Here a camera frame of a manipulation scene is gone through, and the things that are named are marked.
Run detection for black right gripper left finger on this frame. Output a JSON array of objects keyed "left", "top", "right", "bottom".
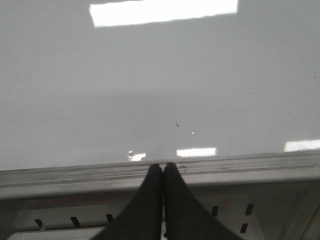
[{"left": 92, "top": 164, "right": 163, "bottom": 240}]

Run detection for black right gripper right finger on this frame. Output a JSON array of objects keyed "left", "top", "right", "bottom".
[{"left": 163, "top": 162, "right": 240, "bottom": 240}]

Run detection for white slotted metal shelf frame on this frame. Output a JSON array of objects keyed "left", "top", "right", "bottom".
[{"left": 0, "top": 182, "right": 320, "bottom": 240}]

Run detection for white whiteboard with metal frame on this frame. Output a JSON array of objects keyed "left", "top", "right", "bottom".
[{"left": 0, "top": 0, "right": 320, "bottom": 201}]

